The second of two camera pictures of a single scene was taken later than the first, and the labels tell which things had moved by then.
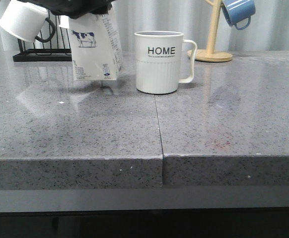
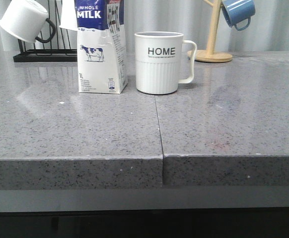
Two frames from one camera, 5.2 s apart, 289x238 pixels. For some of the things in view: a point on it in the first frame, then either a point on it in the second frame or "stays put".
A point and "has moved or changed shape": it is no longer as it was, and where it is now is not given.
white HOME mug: [158, 57] stays put
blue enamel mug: [238, 9] stays put
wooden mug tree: [209, 55] stays put
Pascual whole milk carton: [96, 53] has moved or changed shape
